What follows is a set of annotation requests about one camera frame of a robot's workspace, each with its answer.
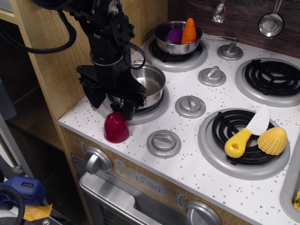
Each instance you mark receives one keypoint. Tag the yellow toy corn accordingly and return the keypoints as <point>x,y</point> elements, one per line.
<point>273,141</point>

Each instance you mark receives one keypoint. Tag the back left burner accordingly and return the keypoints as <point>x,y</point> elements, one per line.
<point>174,63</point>

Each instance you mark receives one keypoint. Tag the toy oven clock display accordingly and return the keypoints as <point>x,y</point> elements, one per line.
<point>147,182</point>

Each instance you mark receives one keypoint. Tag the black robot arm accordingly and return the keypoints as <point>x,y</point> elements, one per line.
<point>109,33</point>

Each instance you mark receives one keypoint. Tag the front right burner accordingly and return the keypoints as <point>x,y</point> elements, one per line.
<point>255,164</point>

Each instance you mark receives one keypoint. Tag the blue clamp tool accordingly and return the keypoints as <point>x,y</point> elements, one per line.
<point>31,190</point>

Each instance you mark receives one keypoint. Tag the grey stove knob front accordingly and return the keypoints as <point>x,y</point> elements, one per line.
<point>163,144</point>

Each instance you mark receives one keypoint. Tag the orange toy carrot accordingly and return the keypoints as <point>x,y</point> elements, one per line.
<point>189,33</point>

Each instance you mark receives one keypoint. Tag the steel pot at back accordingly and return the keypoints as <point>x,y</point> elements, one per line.
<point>161,32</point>

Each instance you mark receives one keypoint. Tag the purple toy eggplant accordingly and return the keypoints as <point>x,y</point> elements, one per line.
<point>174,36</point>

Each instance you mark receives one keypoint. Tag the yellow white toy knife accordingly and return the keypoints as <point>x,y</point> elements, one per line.
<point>235,147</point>

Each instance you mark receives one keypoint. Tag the grey toy sink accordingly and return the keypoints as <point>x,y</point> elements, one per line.
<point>291,186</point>

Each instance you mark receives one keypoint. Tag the silver oven door handle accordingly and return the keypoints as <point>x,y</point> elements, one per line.
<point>108,203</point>

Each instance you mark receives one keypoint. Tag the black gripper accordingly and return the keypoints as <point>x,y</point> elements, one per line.
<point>114,79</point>

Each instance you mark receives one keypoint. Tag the front left burner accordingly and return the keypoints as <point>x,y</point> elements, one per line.
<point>140,116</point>

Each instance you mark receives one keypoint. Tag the hanging steel measuring cup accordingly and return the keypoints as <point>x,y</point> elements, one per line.
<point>272,24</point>

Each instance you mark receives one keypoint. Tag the yellow tape piece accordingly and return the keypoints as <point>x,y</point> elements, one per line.
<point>32,213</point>

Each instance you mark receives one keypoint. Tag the red toy sweet potato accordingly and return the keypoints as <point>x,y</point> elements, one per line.
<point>116,129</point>

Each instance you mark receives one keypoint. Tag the grey oven knob right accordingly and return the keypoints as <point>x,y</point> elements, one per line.
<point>200,214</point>

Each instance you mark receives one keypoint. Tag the yellow toy in sink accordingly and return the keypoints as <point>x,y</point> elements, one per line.
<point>296,201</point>

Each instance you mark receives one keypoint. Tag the burner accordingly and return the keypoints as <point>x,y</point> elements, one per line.
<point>268,81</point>
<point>255,164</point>
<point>174,63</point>
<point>140,116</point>

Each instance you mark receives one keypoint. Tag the back right burner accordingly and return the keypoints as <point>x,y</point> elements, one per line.
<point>268,81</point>

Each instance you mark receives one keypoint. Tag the grey oven knob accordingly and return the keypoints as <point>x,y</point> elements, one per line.
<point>200,214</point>
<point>97,160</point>

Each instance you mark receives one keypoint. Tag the steel pan near front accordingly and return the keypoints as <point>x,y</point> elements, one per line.
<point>153,80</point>

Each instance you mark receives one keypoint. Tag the hanging clear utensil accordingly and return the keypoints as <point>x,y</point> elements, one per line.
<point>219,13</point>

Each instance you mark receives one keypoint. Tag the grey stove knob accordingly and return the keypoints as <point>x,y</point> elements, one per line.
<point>212,77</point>
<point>230,52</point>
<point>163,144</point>
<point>190,107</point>

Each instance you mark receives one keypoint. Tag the grey oven knob left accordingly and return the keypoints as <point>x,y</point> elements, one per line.
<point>97,160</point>

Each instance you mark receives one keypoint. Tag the grey stove knob rear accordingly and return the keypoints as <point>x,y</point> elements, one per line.
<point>230,52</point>

